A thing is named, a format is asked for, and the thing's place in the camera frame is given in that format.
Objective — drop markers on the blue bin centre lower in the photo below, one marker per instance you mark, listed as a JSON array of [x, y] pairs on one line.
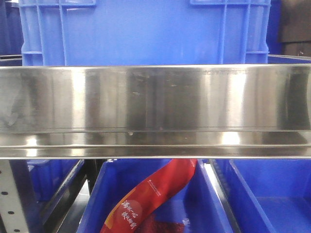
[[195, 209]]

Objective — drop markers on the blue bin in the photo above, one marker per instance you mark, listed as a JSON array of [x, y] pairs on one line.
[[268, 196], [49, 179], [195, 209]]

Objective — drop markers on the blue bin left lower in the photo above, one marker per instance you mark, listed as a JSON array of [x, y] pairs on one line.
[[49, 179]]

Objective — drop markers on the blue bin right lower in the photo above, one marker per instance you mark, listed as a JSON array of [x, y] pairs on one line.
[[268, 196]]

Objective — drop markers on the red printed snack bag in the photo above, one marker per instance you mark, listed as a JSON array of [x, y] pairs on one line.
[[131, 211]]

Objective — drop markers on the large blue crate on shelf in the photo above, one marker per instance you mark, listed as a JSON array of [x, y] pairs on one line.
[[143, 32]]

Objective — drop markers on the white perforated rack upright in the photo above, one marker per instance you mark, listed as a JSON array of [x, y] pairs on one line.
[[11, 209]]

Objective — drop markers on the stainless steel shelf rail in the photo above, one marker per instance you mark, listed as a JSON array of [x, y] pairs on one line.
[[210, 111]]

